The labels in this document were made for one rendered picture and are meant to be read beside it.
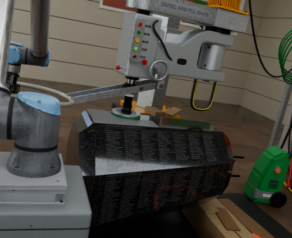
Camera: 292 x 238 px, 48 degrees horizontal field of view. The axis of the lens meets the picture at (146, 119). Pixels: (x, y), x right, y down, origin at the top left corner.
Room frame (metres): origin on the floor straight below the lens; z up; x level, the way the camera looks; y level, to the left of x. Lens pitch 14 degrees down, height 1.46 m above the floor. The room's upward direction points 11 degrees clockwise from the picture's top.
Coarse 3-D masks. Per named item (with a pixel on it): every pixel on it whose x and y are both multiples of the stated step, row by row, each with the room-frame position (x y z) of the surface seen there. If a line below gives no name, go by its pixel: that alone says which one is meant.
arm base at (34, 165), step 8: (16, 144) 1.07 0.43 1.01; (16, 152) 1.07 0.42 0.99; (24, 152) 1.06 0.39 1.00; (32, 152) 1.06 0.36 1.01; (40, 152) 1.07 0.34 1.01; (48, 152) 1.08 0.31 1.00; (56, 152) 1.13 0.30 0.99; (8, 160) 1.09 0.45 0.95; (16, 160) 1.06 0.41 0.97; (24, 160) 1.05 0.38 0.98; (32, 160) 1.05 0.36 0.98; (40, 160) 1.06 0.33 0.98; (48, 160) 1.08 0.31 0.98; (56, 160) 1.11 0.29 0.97; (8, 168) 1.06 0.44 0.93; (16, 168) 1.04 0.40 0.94; (24, 168) 1.04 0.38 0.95; (32, 168) 1.04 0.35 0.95; (40, 168) 1.05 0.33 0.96; (48, 168) 1.07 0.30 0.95; (56, 168) 1.10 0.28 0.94; (24, 176) 1.03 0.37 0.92; (32, 176) 1.04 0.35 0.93; (40, 176) 1.05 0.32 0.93; (48, 176) 1.07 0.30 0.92
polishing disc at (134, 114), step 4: (116, 108) 2.43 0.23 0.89; (120, 108) 2.45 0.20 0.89; (116, 112) 2.30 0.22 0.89; (120, 112) 2.32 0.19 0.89; (124, 112) 2.34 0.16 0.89; (132, 112) 2.39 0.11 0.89; (136, 112) 2.41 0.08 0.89; (124, 116) 2.28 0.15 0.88; (128, 116) 2.28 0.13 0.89; (132, 116) 2.29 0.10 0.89; (136, 116) 2.31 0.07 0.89
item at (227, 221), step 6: (204, 204) 2.44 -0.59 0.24; (210, 204) 2.46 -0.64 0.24; (204, 210) 2.35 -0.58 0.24; (210, 210) 2.36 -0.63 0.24; (216, 210) 2.38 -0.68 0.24; (222, 210) 2.41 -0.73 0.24; (222, 216) 2.31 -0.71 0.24; (228, 216) 2.33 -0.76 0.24; (222, 222) 2.22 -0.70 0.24; (228, 222) 2.23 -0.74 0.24; (234, 222) 2.25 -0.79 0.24; (228, 228) 2.15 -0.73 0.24; (234, 228) 2.17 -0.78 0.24
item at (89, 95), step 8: (144, 80) 2.49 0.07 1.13; (152, 80) 2.52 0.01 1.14; (96, 88) 2.31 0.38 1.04; (104, 88) 2.34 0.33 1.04; (112, 88) 2.37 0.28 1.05; (120, 88) 2.29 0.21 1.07; (128, 88) 2.31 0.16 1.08; (136, 88) 2.34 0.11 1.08; (144, 88) 2.37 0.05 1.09; (152, 88) 2.40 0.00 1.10; (72, 96) 2.23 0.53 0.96; (80, 96) 2.15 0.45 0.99; (88, 96) 2.17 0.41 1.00; (96, 96) 2.20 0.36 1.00; (104, 96) 2.23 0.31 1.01; (112, 96) 2.26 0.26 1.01
